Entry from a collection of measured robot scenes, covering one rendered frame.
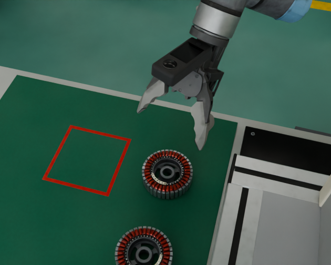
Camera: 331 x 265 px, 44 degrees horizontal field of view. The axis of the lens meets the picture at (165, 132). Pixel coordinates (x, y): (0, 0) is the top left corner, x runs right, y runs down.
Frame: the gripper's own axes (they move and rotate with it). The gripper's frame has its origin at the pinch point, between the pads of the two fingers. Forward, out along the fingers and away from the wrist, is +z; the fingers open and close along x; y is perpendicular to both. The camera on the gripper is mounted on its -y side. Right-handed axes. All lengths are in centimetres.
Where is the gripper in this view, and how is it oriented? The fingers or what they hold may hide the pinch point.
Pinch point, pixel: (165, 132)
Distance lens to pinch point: 77.3
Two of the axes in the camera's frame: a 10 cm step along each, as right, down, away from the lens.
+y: 5.1, -1.6, 8.5
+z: -3.4, 8.6, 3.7
